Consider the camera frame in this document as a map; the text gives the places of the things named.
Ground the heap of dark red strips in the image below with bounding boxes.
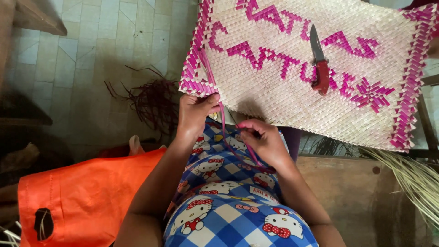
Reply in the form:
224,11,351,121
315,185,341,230
104,65,180,138

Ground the blue checkered cartoon print dress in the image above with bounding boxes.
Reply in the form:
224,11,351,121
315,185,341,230
163,118,319,247

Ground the red handled folding knife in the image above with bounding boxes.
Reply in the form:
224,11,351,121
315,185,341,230
309,24,330,96

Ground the wooden bench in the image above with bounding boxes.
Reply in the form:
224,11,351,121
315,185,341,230
295,156,439,247

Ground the white and pink woven mat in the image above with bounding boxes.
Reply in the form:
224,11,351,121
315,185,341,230
179,0,439,153

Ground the person's left hand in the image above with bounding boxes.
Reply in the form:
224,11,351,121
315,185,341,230
176,93,222,136

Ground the pink weaving strip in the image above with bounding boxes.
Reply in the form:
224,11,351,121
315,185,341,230
199,48,277,174

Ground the bundle of pale straw strips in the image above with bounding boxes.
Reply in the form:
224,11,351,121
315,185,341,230
357,146,439,228

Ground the person's right hand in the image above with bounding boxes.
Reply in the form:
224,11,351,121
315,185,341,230
236,119,292,169

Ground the orange plastic bag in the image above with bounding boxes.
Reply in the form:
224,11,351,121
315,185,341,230
18,148,169,247

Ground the brown wooden furniture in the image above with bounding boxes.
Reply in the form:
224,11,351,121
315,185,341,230
0,0,68,90

